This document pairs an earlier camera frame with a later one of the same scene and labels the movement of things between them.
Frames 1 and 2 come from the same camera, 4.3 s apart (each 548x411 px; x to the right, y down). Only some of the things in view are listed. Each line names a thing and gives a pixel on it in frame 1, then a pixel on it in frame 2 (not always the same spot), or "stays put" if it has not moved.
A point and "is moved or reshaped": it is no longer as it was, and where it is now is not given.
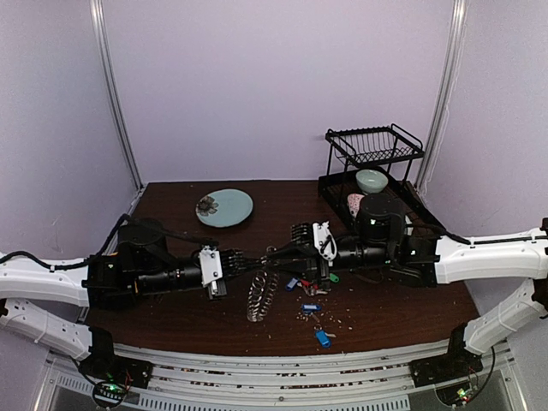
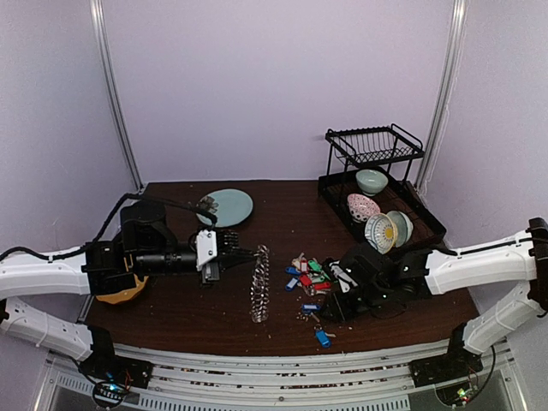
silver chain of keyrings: [264, 290] is moved or reshaped
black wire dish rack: [363, 162] stays put
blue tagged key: [308, 308] stays put
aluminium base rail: [187, 380] stays put
